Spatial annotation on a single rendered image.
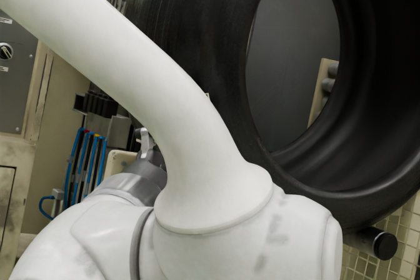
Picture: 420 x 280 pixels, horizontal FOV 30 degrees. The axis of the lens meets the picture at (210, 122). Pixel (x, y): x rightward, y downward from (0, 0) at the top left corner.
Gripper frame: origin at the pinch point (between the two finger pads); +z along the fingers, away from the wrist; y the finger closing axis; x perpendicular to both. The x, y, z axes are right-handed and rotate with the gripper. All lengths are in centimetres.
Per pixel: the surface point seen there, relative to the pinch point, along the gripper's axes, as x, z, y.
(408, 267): 12, 62, 58
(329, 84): 1, 71, 18
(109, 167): -28.3, 23.6, 11.6
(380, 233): 16.0, 21.6, 27.9
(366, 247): 13.5, 21.0, 29.9
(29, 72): -57, 52, -2
